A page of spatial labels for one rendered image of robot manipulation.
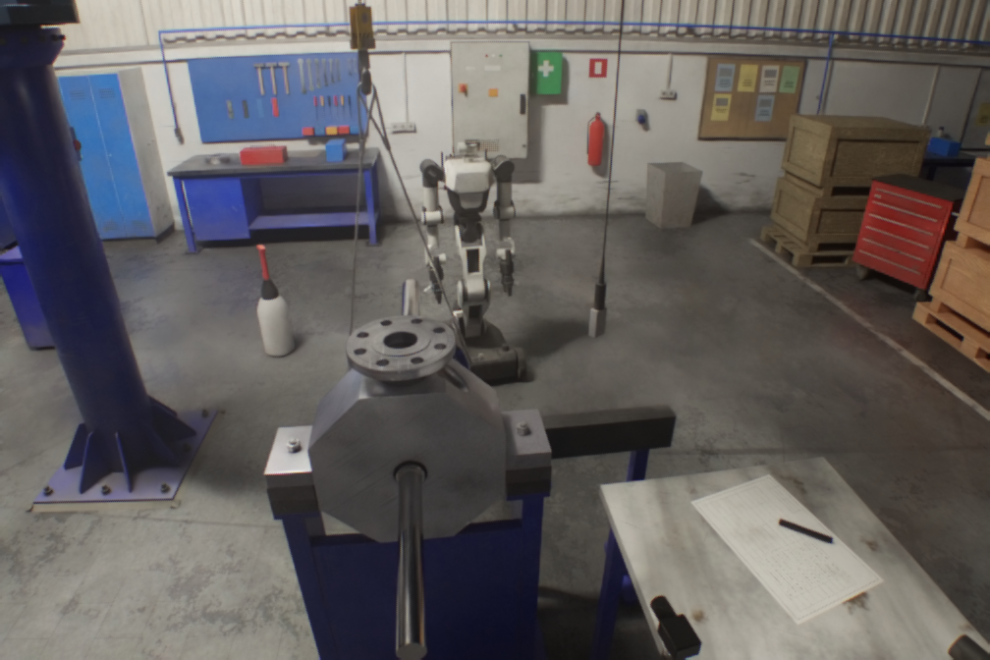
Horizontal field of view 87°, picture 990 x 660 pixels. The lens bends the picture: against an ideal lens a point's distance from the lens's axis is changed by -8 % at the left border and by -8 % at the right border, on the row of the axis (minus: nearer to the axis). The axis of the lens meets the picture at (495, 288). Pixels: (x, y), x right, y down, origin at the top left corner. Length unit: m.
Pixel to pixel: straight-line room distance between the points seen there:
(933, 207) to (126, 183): 7.45
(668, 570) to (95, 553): 2.51
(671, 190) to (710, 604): 5.36
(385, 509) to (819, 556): 1.14
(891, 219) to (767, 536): 4.37
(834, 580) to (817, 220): 4.62
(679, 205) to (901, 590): 5.32
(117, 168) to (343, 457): 5.62
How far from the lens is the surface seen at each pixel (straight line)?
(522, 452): 1.51
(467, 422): 1.40
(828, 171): 5.94
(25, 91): 2.87
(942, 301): 5.38
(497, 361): 3.57
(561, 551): 2.74
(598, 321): 2.39
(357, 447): 1.44
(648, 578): 1.59
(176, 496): 3.29
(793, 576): 1.71
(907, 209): 5.76
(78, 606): 3.05
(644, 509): 1.74
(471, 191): 3.29
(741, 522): 1.79
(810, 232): 6.04
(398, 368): 1.27
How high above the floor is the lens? 2.11
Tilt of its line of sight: 25 degrees down
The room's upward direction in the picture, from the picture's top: straight up
